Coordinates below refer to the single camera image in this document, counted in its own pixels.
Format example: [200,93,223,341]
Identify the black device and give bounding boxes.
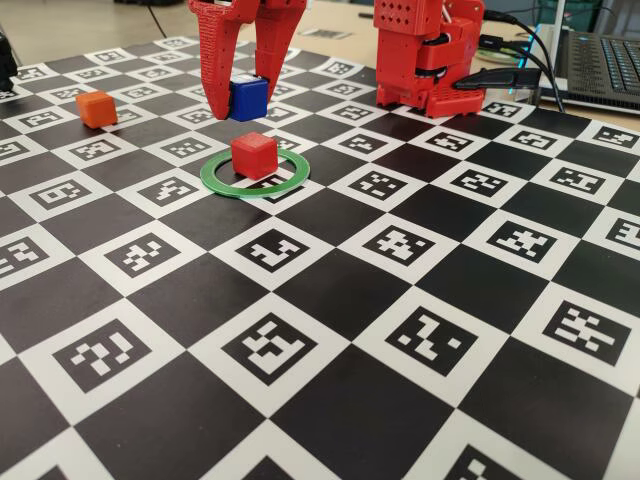
[0,30,19,94]

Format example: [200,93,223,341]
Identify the grey laptop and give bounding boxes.
[542,0,640,111]

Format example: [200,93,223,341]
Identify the red cube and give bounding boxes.
[230,132,279,180]

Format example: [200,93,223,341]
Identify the black white marker checkerboard mat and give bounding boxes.
[0,34,640,480]

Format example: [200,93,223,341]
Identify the black clamp handle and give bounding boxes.
[452,68,542,92]

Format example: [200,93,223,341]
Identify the green flat ring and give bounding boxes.
[199,147,312,200]

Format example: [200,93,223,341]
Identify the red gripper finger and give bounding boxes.
[253,0,307,102]
[187,0,258,121]

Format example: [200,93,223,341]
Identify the printed marker paper strip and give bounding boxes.
[297,27,354,41]

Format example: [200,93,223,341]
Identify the orange cube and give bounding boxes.
[75,91,119,129]

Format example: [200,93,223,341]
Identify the black plugged cable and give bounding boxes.
[482,9,567,114]
[477,34,561,101]

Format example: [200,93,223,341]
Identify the blue cube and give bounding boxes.
[228,74,269,122]

